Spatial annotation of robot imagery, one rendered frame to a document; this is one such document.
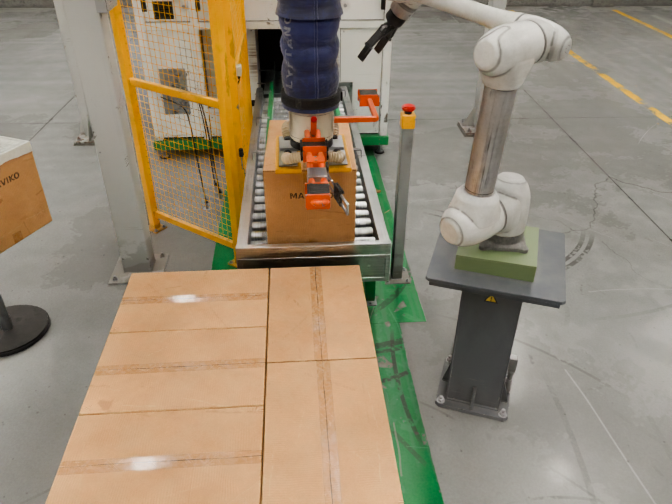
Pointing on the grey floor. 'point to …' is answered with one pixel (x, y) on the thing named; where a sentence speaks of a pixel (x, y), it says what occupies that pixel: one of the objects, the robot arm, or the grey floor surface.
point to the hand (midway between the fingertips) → (369, 53)
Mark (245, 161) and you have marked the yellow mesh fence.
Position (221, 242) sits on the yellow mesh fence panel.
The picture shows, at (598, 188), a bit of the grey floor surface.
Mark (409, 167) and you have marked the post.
